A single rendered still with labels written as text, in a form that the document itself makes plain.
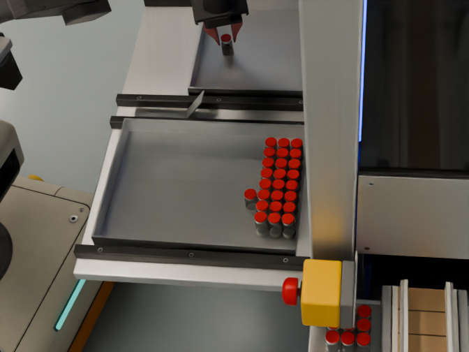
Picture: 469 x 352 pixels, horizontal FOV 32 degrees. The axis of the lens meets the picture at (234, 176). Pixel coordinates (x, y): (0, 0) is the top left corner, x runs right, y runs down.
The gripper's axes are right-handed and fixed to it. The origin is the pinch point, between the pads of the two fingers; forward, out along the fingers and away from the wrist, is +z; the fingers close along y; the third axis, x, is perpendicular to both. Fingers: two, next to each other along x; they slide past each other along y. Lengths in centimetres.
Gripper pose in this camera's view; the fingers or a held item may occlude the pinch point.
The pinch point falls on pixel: (226, 38)
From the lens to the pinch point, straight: 160.9
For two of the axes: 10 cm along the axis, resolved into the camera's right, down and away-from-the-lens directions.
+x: -1.3, -7.9, 6.0
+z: 1.3, 5.8, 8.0
